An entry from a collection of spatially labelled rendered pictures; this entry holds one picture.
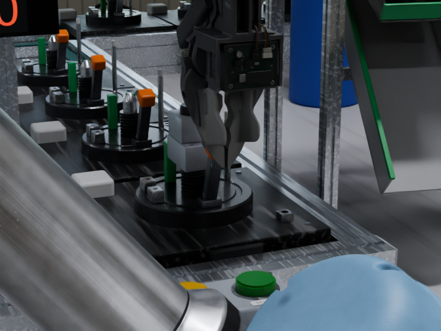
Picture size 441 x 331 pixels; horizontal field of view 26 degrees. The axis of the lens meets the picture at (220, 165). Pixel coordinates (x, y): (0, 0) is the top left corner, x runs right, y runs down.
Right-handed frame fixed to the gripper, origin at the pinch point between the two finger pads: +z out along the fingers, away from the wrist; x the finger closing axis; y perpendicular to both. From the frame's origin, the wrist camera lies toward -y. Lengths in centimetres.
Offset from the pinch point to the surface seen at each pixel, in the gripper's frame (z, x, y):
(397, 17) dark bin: -13.1, 21.9, -1.7
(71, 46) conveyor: 11, 12, -122
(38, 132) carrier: 7.6, -11.7, -42.0
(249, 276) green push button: 9.0, -1.9, 12.0
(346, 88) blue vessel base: 16, 61, -81
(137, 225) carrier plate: 9.2, -8.0, -5.8
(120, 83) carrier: 9, 10, -75
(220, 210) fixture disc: 7.3, 0.7, -2.1
